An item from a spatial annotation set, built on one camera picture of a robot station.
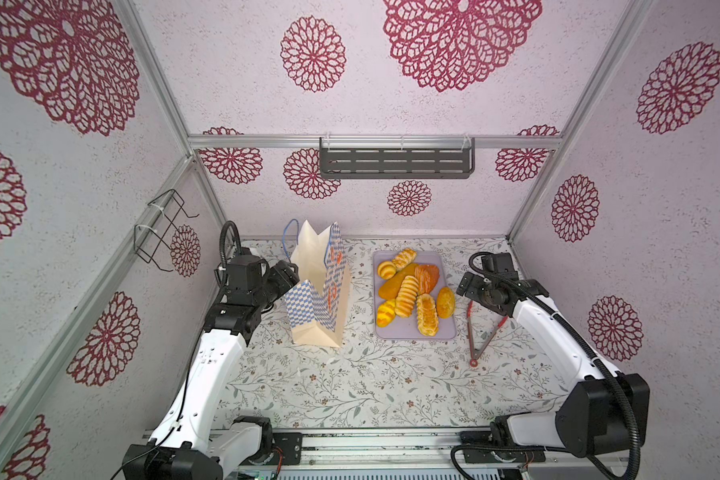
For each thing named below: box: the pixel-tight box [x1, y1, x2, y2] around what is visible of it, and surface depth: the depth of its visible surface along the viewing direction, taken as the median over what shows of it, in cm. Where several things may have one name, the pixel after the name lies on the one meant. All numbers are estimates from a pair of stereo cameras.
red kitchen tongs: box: [468, 300, 508, 367], surface depth 94 cm
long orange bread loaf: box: [378, 264, 418, 301], surface depth 104 cm
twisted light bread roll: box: [392, 248, 417, 271], surface depth 111 cm
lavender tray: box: [373, 251, 456, 339], surface depth 97 cm
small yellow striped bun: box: [376, 299, 397, 328], surface depth 97 cm
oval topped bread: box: [416, 293, 439, 337], surface depth 96 cm
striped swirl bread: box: [394, 275, 420, 319], surface depth 99 cm
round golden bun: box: [436, 287, 456, 319], surface depth 97 cm
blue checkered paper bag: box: [285, 220, 349, 348], surface depth 86 cm
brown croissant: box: [415, 264, 440, 295], surface depth 105 cm
